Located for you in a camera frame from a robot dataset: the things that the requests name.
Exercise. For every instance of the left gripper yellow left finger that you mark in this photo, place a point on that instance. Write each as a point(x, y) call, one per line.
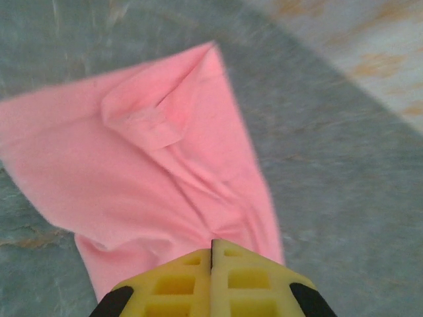
point(145, 297)

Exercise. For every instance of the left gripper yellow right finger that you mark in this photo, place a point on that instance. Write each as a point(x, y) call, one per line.
point(218, 290)

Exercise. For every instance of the pink t-shirt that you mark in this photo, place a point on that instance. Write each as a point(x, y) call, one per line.
point(132, 181)

